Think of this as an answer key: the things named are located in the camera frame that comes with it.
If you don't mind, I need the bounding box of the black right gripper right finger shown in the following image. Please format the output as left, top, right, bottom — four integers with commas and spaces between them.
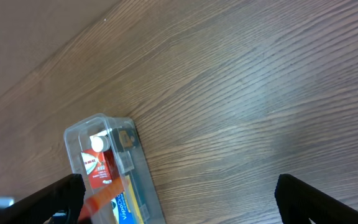
274, 174, 358, 224

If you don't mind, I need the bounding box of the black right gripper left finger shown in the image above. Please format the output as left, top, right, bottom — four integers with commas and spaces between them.
0, 174, 86, 224

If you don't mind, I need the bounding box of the red medicine box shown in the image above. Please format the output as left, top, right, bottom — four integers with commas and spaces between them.
81, 149, 114, 189

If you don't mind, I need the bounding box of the clear plastic container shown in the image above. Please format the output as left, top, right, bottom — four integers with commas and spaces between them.
64, 114, 165, 224

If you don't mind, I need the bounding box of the blue yellow Vicks VapoDrops box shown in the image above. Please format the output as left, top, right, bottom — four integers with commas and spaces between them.
111, 175, 144, 224

